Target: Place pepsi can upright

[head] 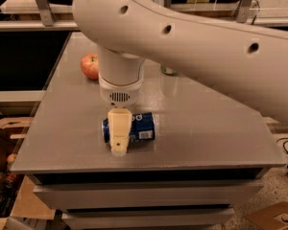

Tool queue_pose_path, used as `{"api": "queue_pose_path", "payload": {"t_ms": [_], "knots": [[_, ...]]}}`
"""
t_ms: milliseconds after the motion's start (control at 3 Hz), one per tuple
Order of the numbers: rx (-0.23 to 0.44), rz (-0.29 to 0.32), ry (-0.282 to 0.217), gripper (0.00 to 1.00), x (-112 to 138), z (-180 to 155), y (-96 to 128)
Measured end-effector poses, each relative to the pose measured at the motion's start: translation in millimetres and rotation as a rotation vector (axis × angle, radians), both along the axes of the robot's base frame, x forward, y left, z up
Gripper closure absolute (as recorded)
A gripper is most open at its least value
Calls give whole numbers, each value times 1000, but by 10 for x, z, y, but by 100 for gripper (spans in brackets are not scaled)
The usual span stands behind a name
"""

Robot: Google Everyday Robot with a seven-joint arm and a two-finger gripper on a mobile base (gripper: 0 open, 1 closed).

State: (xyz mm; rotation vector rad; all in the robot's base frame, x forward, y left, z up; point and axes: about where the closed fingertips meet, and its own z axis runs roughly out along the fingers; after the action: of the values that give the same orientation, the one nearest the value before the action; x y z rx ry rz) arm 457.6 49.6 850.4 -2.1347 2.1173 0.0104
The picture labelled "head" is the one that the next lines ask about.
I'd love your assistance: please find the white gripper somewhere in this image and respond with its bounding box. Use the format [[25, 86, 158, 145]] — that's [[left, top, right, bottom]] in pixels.
[[99, 76, 144, 156]]

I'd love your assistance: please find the blue pepsi can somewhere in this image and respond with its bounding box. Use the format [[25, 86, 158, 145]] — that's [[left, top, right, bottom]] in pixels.
[[102, 112, 156, 143]]

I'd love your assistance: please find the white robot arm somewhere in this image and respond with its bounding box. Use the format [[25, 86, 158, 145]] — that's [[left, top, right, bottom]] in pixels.
[[72, 0, 288, 126]]

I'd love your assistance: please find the green soda can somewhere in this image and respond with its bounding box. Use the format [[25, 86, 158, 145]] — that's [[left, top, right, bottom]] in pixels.
[[160, 65, 176, 76]]

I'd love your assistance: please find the red apple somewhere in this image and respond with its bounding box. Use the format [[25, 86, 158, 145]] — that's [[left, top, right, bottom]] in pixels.
[[81, 53, 99, 80]]

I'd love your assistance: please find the grey drawer cabinet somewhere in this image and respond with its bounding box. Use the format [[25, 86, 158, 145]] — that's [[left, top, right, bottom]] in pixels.
[[12, 33, 286, 230]]

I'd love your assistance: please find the cardboard box left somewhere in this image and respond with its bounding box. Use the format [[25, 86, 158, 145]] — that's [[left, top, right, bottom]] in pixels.
[[0, 117, 56, 230]]

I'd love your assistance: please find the cardboard box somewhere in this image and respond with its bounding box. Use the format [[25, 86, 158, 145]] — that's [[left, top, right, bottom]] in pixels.
[[246, 202, 288, 230], [0, 117, 56, 230]]

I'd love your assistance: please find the cardboard box lower right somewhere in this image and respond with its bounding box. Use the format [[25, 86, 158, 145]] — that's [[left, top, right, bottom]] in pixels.
[[246, 202, 288, 230]]

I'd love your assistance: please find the metal shelf rail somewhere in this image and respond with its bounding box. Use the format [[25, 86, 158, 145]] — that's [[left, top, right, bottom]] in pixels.
[[0, 0, 288, 30]]

